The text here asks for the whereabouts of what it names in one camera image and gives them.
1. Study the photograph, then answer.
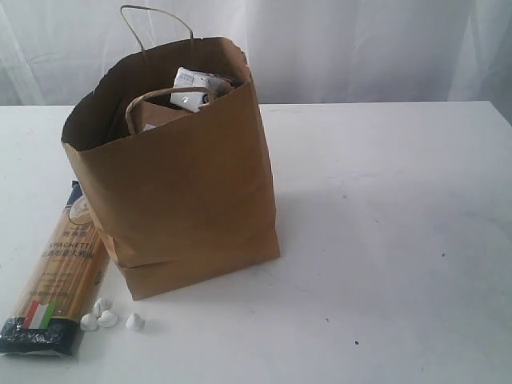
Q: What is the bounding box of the white blue small packet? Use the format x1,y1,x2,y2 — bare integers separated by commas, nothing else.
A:
170,67,241,113

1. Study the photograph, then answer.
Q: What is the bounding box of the brown paper bag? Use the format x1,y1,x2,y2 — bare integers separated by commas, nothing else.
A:
60,4,281,302

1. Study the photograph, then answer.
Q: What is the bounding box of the white candy piece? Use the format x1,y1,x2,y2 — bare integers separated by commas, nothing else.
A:
125,313,145,331
98,310,118,328
92,297,112,318
80,313,98,332

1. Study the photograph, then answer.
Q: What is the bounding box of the spaghetti packet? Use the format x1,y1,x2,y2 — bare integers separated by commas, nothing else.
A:
1,182,109,356

